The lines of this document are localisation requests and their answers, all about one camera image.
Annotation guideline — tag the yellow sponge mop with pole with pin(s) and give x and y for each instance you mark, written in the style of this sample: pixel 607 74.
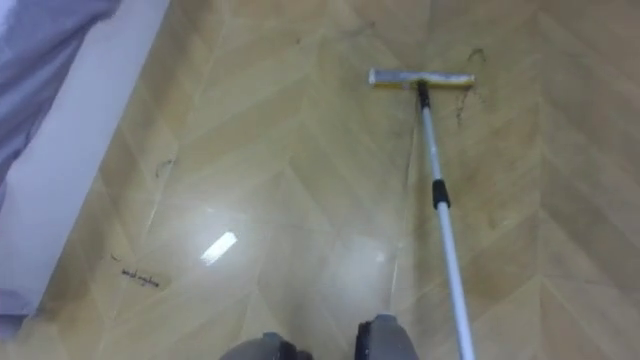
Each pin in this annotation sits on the yellow sponge mop with pole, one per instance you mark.
pixel 440 195

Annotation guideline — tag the robot legs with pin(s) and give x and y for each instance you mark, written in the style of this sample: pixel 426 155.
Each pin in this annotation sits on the robot legs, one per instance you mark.
pixel 382 340

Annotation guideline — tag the grey bed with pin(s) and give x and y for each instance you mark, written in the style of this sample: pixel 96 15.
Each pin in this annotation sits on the grey bed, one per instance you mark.
pixel 35 90

